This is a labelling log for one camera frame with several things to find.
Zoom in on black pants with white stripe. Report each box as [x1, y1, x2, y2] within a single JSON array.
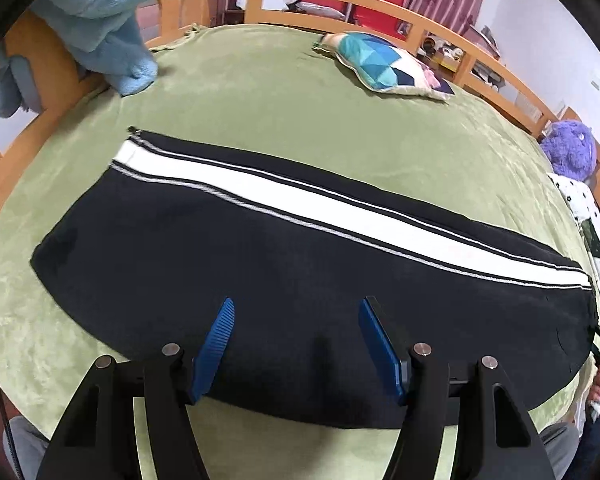
[[30, 126, 598, 430]]

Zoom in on green fleece blanket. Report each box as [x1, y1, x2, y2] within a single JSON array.
[[0, 24, 600, 480]]

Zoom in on person's leg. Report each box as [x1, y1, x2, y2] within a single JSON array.
[[2, 416, 52, 480], [539, 422, 581, 480]]

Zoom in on black cable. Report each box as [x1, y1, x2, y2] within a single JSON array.
[[0, 342, 23, 480]]

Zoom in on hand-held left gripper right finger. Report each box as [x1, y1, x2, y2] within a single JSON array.
[[358, 296, 556, 480]]

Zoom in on white floral pillow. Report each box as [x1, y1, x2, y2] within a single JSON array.
[[547, 172, 600, 306]]

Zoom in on purple plush toy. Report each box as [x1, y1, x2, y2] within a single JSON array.
[[540, 120, 598, 181]]

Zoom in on person's right leg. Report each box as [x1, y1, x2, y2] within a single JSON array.
[[539, 422, 581, 480]]

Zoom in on light blue fleece blanket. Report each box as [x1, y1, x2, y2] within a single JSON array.
[[0, 0, 198, 118]]

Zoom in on geometric print pillow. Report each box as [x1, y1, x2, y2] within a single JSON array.
[[312, 31, 456, 102]]

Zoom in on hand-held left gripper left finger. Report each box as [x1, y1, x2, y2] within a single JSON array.
[[36, 297, 236, 480]]

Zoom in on person's left leg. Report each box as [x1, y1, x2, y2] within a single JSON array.
[[2, 416, 52, 480]]

